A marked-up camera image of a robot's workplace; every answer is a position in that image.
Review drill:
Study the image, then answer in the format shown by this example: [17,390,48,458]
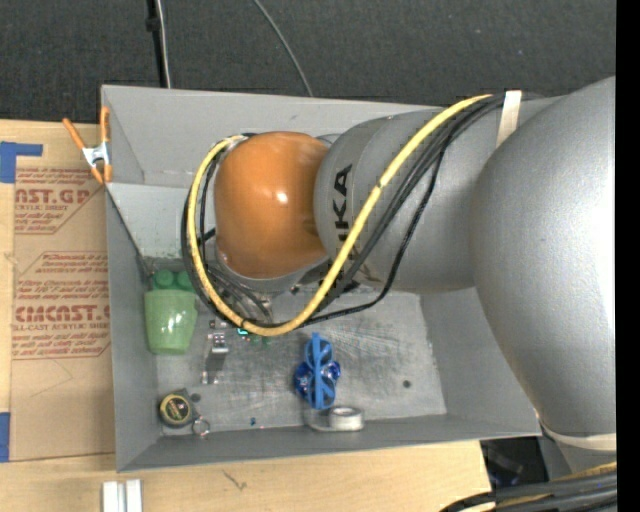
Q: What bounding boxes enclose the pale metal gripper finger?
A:
[209,332,231,386]
[201,318,228,386]

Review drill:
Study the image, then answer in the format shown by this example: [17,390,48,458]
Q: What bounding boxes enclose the black and yellow tape measure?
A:
[158,391,212,441]

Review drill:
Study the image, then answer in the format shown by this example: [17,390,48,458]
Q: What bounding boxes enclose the brown cardboard board red print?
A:
[0,118,118,464]

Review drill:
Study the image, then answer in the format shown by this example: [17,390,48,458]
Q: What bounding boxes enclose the green round-topped plastic piece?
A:
[151,268,197,295]

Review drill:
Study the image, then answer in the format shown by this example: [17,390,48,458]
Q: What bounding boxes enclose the dark blue shiny toy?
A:
[293,359,343,398]

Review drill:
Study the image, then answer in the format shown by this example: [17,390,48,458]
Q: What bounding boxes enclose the grey metal bin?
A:
[99,83,545,474]

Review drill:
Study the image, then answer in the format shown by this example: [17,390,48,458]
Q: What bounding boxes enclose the grey tape roll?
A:
[303,405,367,433]

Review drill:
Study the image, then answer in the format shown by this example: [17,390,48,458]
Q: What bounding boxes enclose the blue slatted sunglasses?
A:
[302,331,337,412]

